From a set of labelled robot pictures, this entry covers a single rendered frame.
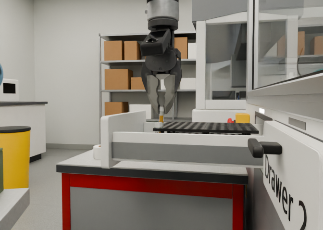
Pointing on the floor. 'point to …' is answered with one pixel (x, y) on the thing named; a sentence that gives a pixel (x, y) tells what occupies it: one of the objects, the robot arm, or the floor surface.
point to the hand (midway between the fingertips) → (161, 108)
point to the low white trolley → (150, 196)
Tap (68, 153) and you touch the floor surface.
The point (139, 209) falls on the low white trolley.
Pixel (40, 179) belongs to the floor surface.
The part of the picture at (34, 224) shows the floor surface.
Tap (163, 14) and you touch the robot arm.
